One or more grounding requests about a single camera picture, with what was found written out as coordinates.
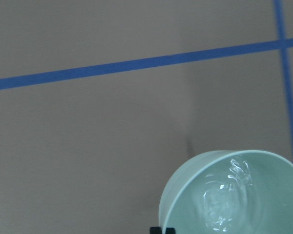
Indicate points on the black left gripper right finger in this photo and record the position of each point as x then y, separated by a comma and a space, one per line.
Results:
170, 230

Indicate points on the mint green bowl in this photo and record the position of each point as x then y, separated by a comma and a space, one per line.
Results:
230, 192

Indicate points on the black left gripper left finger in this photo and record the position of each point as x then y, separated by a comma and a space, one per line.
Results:
155, 230

